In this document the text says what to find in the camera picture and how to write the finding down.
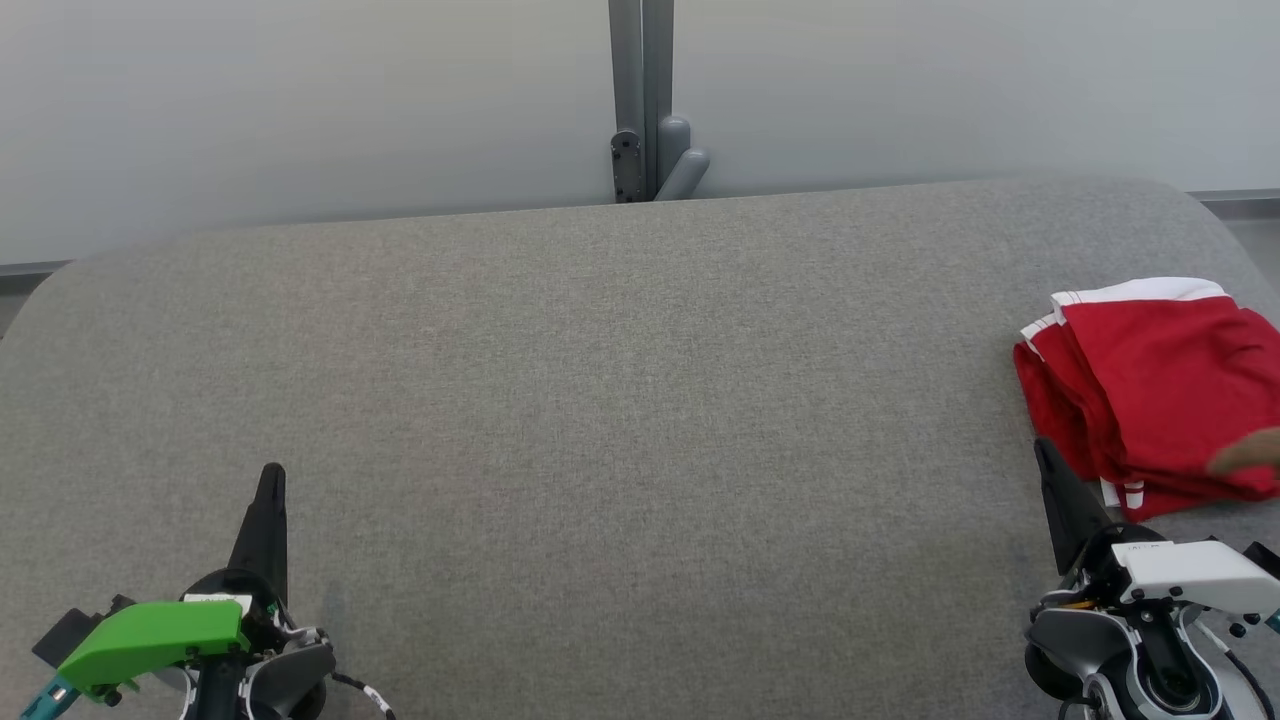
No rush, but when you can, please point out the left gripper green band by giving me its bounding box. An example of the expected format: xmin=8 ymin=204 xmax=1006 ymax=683
xmin=57 ymin=462 xmax=293 ymax=698

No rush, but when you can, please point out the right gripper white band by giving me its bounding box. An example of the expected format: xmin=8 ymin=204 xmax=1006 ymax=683
xmin=1033 ymin=437 xmax=1280 ymax=615

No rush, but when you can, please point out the red jersey with white sleeves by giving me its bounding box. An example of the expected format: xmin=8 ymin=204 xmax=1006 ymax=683
xmin=1013 ymin=313 xmax=1280 ymax=524

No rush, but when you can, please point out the grey round strut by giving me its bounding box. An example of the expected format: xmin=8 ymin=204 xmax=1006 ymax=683
xmin=655 ymin=115 xmax=713 ymax=201

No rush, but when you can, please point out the left camera cable teal plug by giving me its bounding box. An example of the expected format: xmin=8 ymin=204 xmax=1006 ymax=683
xmin=18 ymin=675 xmax=83 ymax=720

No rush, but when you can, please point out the dark metal bracket plate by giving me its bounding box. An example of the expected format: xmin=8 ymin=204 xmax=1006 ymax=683
xmin=611 ymin=130 xmax=647 ymax=204

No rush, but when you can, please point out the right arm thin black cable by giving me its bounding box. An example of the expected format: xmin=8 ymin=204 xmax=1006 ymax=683
xmin=1195 ymin=618 xmax=1271 ymax=720

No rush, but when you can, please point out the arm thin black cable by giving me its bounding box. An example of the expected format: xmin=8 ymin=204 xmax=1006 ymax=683
xmin=1195 ymin=618 xmax=1271 ymax=720
xmin=330 ymin=672 xmax=398 ymax=720

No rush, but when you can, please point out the grey metal partition post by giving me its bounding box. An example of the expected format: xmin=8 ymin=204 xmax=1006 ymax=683
xmin=608 ymin=0 xmax=676 ymax=201

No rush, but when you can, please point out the person's hand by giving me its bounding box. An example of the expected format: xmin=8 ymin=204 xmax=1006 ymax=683
xmin=1208 ymin=428 xmax=1280 ymax=477

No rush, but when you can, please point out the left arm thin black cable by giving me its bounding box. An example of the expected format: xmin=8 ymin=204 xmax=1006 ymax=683
xmin=330 ymin=672 xmax=398 ymax=720

